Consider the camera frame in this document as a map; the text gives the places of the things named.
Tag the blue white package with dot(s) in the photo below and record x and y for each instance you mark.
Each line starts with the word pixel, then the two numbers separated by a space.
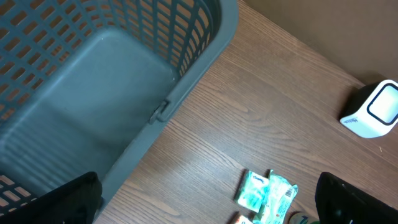
pixel 252 191

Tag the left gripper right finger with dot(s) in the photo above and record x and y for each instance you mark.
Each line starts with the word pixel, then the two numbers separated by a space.
pixel 339 202

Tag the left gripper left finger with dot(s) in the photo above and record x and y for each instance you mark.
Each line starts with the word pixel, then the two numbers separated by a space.
pixel 74 202

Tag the orange tissue pack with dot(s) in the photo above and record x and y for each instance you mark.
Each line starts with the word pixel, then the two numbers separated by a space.
pixel 240 219

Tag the grey plastic mesh basket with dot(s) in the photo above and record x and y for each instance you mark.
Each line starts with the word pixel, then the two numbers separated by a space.
pixel 88 86

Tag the green lid jar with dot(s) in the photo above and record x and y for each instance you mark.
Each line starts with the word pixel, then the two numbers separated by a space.
pixel 303 218

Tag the white barcode scanner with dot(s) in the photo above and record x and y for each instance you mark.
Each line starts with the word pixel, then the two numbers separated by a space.
pixel 372 110

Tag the teal wipes pack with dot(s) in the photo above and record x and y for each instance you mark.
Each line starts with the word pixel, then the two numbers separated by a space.
pixel 279 197

